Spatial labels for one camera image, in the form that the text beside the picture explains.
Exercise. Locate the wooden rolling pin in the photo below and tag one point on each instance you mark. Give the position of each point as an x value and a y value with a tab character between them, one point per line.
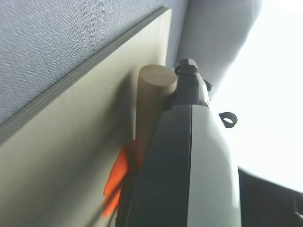
151	94

